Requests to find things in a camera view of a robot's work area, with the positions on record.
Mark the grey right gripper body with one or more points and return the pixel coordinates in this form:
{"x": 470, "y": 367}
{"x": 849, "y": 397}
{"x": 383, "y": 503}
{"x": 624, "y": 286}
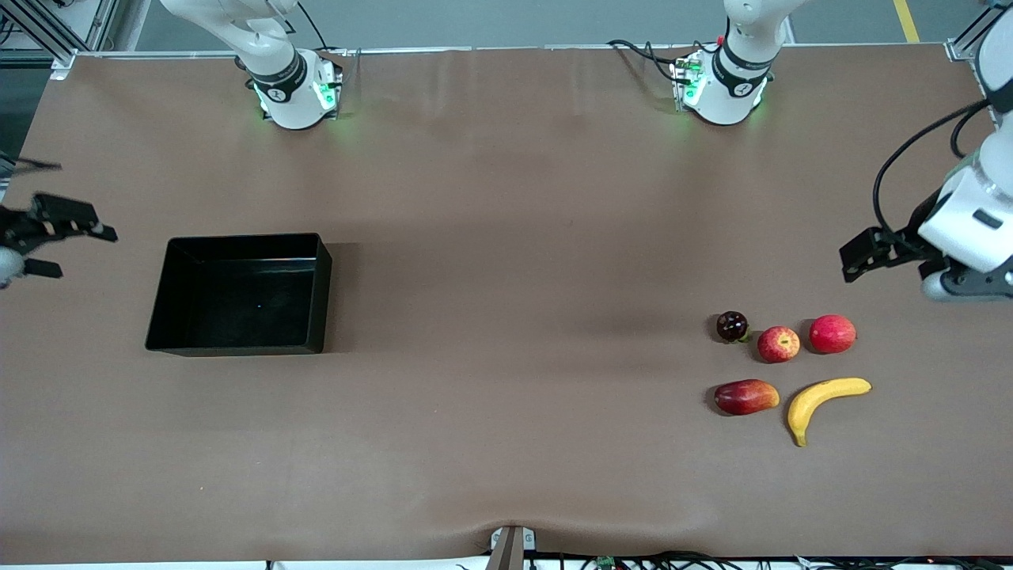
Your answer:
{"x": 16, "y": 232}

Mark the yellow banana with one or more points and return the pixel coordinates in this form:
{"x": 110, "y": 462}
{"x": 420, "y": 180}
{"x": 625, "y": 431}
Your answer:
{"x": 815, "y": 396}

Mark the red yellow mango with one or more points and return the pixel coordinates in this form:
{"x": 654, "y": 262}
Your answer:
{"x": 744, "y": 397}

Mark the dark red plum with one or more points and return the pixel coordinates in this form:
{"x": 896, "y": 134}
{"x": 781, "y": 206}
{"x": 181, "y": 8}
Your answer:
{"x": 732, "y": 326}

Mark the plain red apple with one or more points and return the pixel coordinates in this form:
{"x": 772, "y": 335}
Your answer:
{"x": 832, "y": 334}

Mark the red yellow striped apple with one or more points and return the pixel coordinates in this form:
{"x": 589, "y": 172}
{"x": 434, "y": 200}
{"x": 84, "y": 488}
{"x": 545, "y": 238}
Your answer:
{"x": 779, "y": 344}

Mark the aluminium frame profile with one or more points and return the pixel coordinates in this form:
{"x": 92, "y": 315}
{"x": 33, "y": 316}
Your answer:
{"x": 981, "y": 28}
{"x": 47, "y": 28}

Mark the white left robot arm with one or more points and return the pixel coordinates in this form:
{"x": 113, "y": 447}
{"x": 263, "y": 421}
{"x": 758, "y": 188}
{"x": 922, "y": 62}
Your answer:
{"x": 732, "y": 87}

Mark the brown table mat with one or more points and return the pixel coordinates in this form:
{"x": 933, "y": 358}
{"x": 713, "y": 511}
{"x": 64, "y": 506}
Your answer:
{"x": 475, "y": 443}

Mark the grey metal table bracket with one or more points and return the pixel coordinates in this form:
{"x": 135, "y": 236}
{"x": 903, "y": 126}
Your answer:
{"x": 510, "y": 550}

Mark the black plastic box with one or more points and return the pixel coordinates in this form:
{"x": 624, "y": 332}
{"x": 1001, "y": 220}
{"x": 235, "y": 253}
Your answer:
{"x": 237, "y": 301}

